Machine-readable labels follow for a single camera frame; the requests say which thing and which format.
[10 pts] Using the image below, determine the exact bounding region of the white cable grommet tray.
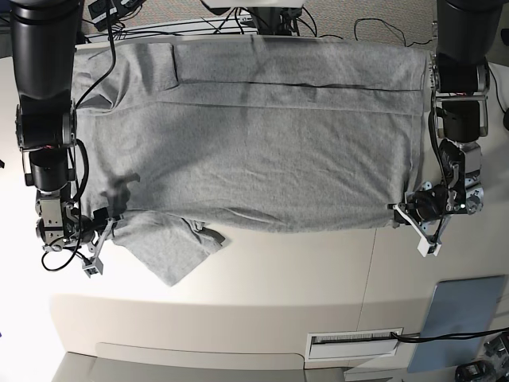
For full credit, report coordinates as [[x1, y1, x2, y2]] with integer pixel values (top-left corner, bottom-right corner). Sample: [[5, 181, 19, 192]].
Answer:
[[305, 328, 402, 362]]

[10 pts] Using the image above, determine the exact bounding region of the robot base stand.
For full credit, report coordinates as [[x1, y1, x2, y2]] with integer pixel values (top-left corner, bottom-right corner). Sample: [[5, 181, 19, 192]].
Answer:
[[201, 0, 305, 36]]

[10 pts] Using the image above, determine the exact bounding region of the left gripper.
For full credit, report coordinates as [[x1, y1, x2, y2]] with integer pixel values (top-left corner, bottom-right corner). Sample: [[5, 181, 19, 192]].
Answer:
[[387, 184, 449, 247]]

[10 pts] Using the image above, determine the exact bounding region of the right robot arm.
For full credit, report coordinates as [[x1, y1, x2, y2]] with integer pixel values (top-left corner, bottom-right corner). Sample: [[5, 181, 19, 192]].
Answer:
[[10, 1, 111, 265]]

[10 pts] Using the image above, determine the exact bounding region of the black device bottom right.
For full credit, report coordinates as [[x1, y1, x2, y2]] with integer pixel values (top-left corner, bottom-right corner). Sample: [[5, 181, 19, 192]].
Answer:
[[454, 361, 496, 382]]

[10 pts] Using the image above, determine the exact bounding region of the grey T-shirt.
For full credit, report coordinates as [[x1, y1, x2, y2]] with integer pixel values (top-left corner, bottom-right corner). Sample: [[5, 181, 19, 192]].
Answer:
[[72, 37, 428, 286]]

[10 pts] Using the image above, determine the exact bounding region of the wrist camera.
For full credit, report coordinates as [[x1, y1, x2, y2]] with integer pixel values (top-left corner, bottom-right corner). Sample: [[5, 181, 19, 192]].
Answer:
[[417, 237, 442, 257], [82, 256, 103, 278]]

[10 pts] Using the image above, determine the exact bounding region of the black box device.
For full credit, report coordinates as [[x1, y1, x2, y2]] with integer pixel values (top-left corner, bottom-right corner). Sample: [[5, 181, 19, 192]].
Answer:
[[87, 0, 119, 32]]

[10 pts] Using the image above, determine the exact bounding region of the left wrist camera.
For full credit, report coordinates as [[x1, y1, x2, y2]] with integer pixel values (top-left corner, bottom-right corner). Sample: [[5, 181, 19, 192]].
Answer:
[[417, 237, 442, 257]]

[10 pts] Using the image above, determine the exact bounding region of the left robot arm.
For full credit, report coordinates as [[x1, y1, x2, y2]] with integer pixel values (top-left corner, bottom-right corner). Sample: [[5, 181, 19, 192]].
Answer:
[[391, 1, 505, 257]]

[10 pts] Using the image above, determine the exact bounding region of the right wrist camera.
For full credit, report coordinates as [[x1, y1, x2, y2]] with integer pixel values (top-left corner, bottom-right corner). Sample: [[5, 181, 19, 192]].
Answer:
[[82, 256, 103, 278]]

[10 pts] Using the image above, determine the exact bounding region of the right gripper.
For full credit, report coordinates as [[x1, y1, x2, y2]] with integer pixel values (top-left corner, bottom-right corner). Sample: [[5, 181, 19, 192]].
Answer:
[[71, 214, 124, 259]]

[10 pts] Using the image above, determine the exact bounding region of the blue-grey mat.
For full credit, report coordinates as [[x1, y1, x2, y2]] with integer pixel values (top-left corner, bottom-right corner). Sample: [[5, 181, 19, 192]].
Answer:
[[407, 275, 506, 373]]

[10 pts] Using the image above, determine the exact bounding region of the black cable on table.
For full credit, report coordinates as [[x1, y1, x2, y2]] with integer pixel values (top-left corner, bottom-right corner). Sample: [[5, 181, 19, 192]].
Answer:
[[390, 328, 509, 344]]

